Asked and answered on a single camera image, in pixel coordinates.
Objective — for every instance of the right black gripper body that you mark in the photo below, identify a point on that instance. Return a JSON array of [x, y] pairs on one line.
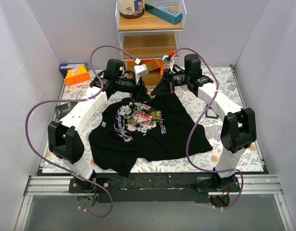
[[167, 78]]

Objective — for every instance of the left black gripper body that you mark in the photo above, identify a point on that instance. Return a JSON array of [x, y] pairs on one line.
[[140, 87]]

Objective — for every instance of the black floral print t-shirt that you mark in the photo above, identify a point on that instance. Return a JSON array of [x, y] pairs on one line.
[[157, 130]]

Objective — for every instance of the white wire wooden shelf rack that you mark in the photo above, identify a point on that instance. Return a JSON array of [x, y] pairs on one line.
[[150, 37]]

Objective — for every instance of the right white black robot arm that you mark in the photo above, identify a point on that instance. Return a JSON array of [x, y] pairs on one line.
[[239, 124]]

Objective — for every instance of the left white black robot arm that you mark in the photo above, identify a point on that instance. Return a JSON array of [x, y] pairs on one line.
[[65, 135]]

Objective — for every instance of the yellow green sponge pack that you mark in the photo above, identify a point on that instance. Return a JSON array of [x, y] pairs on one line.
[[130, 65]]

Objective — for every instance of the floral patterned table mat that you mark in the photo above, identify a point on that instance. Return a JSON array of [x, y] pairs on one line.
[[249, 161]]

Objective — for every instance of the orange box on mat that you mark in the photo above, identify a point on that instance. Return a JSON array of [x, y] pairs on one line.
[[77, 75]]

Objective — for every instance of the teal rectangular box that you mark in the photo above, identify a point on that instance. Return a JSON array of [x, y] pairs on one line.
[[166, 13]]

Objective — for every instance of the black green product box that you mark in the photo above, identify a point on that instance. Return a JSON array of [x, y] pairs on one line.
[[63, 109]]

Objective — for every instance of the cream brown cartoon canister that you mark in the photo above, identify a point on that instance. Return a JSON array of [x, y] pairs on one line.
[[131, 9]]

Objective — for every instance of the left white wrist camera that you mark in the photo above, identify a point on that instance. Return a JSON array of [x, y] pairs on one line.
[[140, 71]]

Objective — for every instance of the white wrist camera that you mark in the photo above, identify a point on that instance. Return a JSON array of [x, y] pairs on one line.
[[168, 59], [140, 71]]

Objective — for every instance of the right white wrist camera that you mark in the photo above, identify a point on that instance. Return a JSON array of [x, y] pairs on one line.
[[168, 59]]

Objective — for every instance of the black frame left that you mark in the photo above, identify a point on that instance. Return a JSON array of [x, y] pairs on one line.
[[210, 113]]

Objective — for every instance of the purple box at wall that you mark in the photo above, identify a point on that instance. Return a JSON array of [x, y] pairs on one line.
[[63, 68]]

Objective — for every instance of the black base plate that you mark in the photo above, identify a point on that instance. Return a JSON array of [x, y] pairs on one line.
[[160, 187]]

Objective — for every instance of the aluminium rail frame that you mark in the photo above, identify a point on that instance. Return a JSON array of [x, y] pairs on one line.
[[250, 184]]

